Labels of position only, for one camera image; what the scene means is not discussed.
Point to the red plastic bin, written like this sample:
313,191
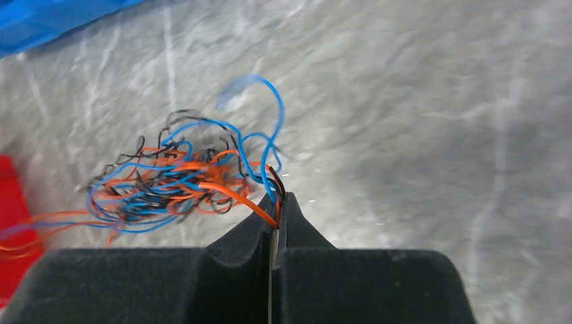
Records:
20,247

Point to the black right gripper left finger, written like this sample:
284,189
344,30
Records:
224,282

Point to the blue plastic divided bin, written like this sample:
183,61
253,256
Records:
28,24

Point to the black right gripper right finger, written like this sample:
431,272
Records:
315,282

